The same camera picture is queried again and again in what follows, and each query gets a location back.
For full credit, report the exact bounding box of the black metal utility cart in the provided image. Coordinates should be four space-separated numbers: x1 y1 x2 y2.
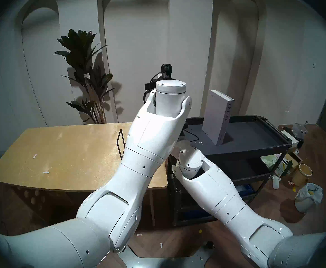
167 115 292 226

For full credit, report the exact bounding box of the open brown cardboard box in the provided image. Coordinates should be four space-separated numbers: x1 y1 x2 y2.
285 152 303 170

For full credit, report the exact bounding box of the pale green printed sheet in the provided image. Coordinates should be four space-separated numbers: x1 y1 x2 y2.
260 155 281 169

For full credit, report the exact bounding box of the white special issue book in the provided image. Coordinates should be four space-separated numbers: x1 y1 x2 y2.
202 90 235 146

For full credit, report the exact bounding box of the blue flat box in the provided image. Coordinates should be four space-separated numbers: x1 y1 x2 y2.
236 184 254 198

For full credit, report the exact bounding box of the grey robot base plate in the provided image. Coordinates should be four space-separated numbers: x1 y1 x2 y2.
118 242 216 268

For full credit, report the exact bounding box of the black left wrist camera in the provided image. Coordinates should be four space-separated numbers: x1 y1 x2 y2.
161 64 173 80

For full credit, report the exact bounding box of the green and white box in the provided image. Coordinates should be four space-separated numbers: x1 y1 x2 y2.
275 156 293 177

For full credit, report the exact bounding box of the white bin with bag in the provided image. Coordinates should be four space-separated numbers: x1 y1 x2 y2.
294 183 324 213

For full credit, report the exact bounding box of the black wire book stand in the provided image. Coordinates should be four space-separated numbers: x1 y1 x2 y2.
117 129 128 159

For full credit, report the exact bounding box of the clear plastic storage box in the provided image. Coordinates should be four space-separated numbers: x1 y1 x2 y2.
292 123 308 138

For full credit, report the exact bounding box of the beige plastic bucket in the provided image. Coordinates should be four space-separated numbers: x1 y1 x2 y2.
292 164 313 187

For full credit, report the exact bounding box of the light wooden table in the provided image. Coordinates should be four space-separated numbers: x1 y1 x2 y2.
0 121 168 227

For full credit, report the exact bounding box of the white cardboard box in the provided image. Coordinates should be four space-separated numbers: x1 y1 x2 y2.
280 130 299 148

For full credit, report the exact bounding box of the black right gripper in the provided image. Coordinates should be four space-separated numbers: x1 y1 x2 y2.
178 125 190 141

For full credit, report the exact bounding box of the tall dark green plant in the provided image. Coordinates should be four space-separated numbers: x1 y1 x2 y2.
53 29 115 124

